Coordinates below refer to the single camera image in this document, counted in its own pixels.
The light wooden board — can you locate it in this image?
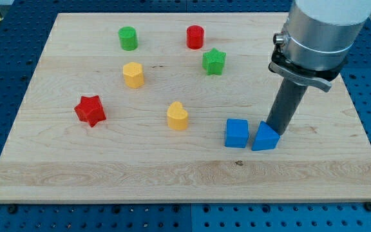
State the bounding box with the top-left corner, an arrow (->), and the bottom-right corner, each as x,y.
0,13 -> 371,204

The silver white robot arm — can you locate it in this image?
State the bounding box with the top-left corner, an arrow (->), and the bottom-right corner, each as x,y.
269,0 -> 371,92

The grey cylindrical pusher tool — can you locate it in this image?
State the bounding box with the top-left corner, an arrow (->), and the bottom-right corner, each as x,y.
266,79 -> 308,135

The yellow hexagon block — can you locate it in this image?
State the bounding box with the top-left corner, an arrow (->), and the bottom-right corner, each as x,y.
123,62 -> 144,88

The blue triangle block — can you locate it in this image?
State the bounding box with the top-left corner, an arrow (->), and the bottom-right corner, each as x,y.
251,121 -> 280,151

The blue cube block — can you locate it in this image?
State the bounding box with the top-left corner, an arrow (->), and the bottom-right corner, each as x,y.
225,119 -> 249,148

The green star block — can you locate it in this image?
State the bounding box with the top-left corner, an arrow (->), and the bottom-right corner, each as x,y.
202,48 -> 227,75

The green cylinder block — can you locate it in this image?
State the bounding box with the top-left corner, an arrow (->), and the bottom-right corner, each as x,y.
118,26 -> 138,51

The red cylinder block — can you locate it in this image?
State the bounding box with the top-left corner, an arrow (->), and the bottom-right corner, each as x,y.
186,25 -> 205,50

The yellow heart block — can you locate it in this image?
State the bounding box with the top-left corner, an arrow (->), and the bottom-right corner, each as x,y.
167,101 -> 188,130

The red star block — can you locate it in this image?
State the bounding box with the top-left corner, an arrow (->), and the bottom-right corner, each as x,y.
74,95 -> 106,127

